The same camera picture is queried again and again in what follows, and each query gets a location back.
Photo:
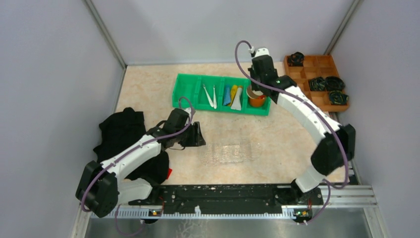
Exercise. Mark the blue toothpaste tube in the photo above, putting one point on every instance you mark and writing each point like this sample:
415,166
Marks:
226,95

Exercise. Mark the green compartment bin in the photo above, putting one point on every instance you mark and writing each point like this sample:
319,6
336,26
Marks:
191,87

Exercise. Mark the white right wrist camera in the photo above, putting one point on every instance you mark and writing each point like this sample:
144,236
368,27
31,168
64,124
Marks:
258,52

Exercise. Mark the red tag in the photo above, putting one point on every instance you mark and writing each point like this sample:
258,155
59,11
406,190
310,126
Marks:
169,173

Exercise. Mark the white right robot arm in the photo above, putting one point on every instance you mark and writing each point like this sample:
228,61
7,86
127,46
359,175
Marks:
335,142

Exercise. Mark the orange plastic mug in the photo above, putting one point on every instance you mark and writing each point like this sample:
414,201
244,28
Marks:
257,102

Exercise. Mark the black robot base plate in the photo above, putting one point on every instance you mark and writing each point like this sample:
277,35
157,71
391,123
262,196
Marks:
229,199

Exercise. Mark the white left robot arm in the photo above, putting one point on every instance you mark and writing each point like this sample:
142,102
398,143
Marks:
102,186

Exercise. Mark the clear textured plastic tray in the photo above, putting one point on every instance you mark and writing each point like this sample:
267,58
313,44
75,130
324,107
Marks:
224,153

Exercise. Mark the black cloth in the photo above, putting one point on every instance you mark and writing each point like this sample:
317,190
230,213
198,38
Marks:
121,130

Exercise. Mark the steel cup orange sleeve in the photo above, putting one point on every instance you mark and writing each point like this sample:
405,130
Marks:
253,94

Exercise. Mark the brown wooden compartment tray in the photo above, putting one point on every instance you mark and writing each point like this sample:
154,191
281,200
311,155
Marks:
318,78

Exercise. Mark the yellow toothpaste tube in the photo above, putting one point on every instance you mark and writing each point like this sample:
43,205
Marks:
233,93

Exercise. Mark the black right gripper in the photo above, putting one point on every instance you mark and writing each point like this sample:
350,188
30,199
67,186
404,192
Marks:
257,87

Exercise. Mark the white toothpaste tube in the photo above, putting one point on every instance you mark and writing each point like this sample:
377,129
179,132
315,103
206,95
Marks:
236,102

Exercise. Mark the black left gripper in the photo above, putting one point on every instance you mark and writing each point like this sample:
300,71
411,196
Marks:
189,138

